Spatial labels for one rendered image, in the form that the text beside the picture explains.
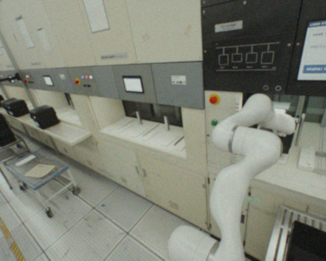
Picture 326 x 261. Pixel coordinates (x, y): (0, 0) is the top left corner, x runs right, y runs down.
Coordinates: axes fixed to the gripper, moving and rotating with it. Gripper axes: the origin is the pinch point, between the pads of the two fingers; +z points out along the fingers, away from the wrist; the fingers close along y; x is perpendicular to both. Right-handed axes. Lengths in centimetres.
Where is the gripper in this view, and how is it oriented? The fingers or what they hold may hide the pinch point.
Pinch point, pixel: (277, 107)
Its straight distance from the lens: 136.7
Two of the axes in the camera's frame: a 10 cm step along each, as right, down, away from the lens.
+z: 6.0, -4.5, 6.6
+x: -1.5, -8.7, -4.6
